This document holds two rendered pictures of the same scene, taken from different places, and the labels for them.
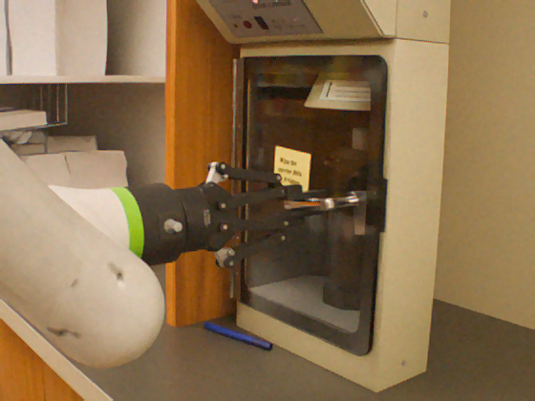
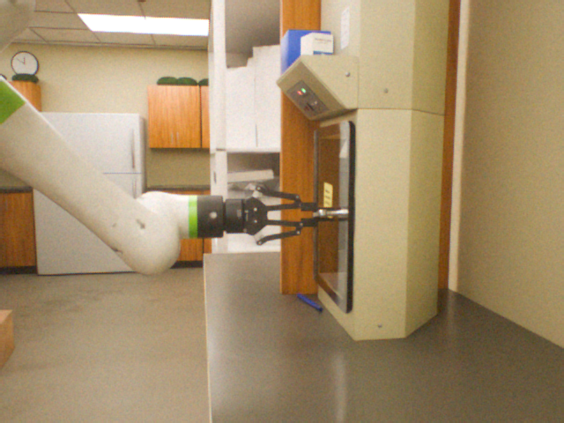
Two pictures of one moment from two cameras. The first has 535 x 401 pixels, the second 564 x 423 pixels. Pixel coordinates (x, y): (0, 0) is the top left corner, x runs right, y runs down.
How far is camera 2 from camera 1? 54 cm
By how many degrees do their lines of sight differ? 30
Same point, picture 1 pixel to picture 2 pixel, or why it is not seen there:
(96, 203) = (174, 201)
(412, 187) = (377, 204)
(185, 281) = (289, 266)
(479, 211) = (510, 238)
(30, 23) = (267, 115)
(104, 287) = (131, 229)
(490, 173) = (517, 207)
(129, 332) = (145, 254)
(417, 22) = (378, 97)
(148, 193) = (206, 198)
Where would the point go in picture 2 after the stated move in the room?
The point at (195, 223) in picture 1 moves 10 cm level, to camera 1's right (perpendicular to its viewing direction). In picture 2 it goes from (231, 216) to (272, 219)
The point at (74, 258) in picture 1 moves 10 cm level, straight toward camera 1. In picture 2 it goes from (114, 213) to (77, 220)
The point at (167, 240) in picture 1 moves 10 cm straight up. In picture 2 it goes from (211, 222) to (210, 173)
